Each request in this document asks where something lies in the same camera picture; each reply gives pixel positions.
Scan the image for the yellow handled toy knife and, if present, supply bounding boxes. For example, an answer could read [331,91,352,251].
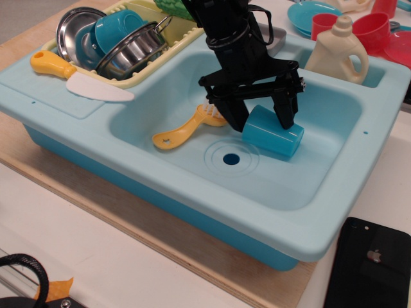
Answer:
[30,50,135,102]

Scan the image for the red cup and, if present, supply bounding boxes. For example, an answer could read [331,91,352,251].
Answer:
[353,12,391,55]
[311,13,338,41]

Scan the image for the grey toy faucet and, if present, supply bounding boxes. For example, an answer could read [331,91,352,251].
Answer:
[258,23,286,58]

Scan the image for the red plate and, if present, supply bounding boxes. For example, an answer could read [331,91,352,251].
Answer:
[380,31,411,68]

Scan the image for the teal cup in rack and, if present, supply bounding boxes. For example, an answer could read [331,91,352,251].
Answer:
[94,9,148,54]

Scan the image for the teal plate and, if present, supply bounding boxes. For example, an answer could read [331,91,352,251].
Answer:
[287,1,342,37]

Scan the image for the green toy vegetable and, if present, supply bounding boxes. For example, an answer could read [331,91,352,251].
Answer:
[154,0,195,21]

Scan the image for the orange tape piece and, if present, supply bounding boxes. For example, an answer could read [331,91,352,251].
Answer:
[46,277,74,303]

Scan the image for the plywood board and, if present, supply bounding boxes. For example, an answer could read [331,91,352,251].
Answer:
[0,0,317,308]

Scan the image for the cream detergent bottle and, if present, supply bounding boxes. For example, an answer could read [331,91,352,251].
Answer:
[305,15,369,84]

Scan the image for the red cup right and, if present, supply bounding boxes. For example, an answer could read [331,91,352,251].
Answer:
[353,12,391,55]

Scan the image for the black smartphone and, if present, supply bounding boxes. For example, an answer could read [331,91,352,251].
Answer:
[324,217,410,308]

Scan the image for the red cup background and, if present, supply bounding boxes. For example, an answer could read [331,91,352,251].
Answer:
[371,0,398,19]

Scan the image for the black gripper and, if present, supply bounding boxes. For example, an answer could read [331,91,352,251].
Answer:
[198,38,305,132]

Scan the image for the cream plastic object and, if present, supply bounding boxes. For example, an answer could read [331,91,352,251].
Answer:
[327,0,372,13]

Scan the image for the steel pot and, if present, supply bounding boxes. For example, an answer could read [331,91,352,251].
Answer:
[95,15,173,80]

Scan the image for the red cup left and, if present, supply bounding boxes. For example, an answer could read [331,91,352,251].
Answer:
[311,13,338,41]

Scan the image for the yellow dish brush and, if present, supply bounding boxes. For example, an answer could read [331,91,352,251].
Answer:
[152,100,228,150]

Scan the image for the light blue toy sink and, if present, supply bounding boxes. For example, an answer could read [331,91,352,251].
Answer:
[1,36,410,270]

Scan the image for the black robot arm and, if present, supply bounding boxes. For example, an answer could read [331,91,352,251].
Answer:
[183,1,305,132]

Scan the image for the steel plate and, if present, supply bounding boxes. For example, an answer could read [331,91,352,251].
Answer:
[56,6,107,71]

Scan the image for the blue plastic cup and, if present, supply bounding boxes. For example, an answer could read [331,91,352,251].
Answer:
[241,105,304,157]

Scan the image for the black braided cable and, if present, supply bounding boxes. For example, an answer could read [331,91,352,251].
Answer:
[0,253,50,305]

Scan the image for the pale yellow dish rack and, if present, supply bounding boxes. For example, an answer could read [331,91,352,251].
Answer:
[42,1,204,89]

